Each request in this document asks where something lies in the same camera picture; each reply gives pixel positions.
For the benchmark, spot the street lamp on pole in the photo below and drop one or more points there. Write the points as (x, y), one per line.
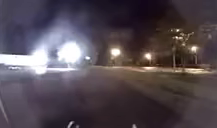
(174, 53)
(194, 49)

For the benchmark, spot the bare branched tree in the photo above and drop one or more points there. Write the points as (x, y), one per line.
(185, 37)

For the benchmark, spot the low white building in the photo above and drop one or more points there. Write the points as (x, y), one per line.
(16, 60)

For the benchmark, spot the dark asphalt road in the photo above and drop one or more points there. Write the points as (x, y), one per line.
(106, 100)

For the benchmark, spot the bright white street lamp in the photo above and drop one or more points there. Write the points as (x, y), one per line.
(69, 52)

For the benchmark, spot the robot's own part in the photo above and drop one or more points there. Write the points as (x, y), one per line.
(71, 125)
(134, 126)

